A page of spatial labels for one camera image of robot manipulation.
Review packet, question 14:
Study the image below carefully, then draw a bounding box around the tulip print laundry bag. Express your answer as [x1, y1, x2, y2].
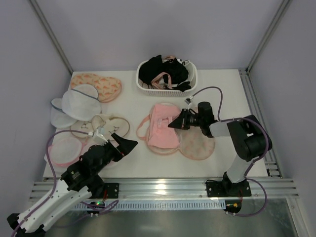
[136, 106, 215, 160]
[70, 73, 122, 103]

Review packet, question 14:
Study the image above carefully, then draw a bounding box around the black garment in basket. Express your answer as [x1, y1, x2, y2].
[138, 55, 192, 92]

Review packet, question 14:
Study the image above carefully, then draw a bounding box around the left aluminium frame post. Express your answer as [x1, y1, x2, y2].
[28, 0, 74, 74]

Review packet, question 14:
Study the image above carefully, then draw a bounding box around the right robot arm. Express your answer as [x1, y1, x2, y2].
[168, 102, 272, 198]

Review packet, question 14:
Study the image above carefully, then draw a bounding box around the cream round laundry bag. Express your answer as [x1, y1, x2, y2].
[70, 114, 130, 141]

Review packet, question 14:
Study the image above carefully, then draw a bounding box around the right aluminium frame post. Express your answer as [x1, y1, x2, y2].
[245, 0, 292, 74]

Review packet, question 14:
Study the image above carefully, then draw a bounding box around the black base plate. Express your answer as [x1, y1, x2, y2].
[97, 183, 119, 199]
[205, 179, 252, 198]

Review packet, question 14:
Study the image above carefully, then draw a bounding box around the pink trimmed white laundry bag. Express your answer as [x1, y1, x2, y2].
[44, 130, 119, 168]

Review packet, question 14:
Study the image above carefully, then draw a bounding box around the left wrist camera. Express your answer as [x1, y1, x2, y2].
[92, 127, 108, 145]

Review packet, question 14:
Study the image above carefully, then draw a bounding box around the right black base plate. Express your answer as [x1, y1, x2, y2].
[205, 179, 252, 198]

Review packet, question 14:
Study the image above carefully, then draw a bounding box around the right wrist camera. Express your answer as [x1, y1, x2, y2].
[185, 96, 193, 109]

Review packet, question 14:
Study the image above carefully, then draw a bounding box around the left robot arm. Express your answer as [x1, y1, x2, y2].
[7, 128, 138, 237]

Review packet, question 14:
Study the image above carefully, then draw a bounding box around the slotted cable duct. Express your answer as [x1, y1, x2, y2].
[69, 199, 227, 211]

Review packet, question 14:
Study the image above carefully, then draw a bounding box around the white perforated plastic basket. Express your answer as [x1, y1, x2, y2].
[136, 60, 199, 97]

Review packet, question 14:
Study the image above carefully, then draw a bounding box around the white mesh laundry bag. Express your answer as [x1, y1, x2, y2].
[50, 84, 101, 129]

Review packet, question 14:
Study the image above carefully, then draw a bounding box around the aluminium frame post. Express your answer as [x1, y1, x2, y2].
[245, 0, 292, 74]
[28, 0, 74, 74]

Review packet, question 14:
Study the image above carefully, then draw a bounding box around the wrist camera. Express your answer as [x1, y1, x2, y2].
[92, 127, 108, 145]
[185, 96, 193, 109]

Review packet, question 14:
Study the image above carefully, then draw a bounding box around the aluminium mounting rail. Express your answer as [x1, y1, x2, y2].
[31, 177, 300, 200]

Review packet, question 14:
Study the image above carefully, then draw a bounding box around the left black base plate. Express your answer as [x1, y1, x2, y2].
[97, 183, 119, 199]

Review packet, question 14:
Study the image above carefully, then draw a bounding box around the pink trimmed bra in basket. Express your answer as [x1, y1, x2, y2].
[149, 55, 188, 89]

